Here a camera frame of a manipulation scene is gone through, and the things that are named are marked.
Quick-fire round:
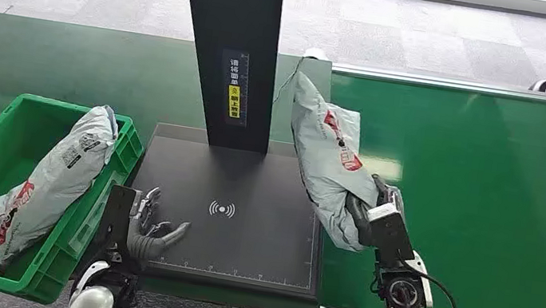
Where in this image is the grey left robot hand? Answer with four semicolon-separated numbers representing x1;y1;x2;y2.
122;184;196;276

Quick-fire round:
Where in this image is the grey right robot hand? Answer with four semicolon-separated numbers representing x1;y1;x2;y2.
340;170;410;251

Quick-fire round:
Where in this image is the grey package with red stripe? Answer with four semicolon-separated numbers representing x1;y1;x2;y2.
272;70;406;256

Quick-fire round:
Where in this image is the grey package with label stickers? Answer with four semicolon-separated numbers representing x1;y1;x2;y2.
0;91;123;290

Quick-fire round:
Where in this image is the green conveyor belt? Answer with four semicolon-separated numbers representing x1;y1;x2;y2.
298;69;546;308

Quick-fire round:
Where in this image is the small white round object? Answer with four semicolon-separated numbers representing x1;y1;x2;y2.
303;45;330;62

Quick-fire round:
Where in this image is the yellow black column label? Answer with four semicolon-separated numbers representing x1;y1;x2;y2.
212;48;257;128

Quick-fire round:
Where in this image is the black scanner column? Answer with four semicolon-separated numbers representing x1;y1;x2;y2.
156;0;291;156

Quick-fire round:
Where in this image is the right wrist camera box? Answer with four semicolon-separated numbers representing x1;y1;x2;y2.
360;200;422;270

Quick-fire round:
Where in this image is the black scanner base plate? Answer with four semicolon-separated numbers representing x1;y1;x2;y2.
119;120;342;305

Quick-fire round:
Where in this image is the thin black scanner cable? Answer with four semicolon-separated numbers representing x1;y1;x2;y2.
273;53;304;108

